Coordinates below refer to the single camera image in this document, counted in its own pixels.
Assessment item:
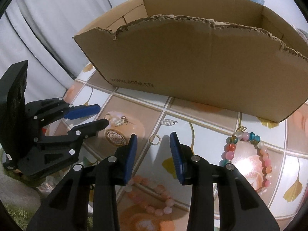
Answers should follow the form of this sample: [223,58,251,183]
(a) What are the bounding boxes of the silver rhinestone bar earring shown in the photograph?
[160,118,178,126]

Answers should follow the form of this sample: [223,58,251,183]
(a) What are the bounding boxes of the multicolour bead bracelet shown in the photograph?
[219,125,273,188]

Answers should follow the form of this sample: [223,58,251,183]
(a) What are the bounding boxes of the brown cardboard box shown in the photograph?
[74,0,307,123]

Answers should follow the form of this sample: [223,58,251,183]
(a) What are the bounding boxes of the small gold ring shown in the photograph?
[149,134,161,146]

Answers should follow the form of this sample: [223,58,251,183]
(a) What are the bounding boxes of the pink orange bead bracelet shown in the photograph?
[124,175,174,217]

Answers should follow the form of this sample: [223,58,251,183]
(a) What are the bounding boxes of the grey white curtain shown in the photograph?
[1,0,126,102]

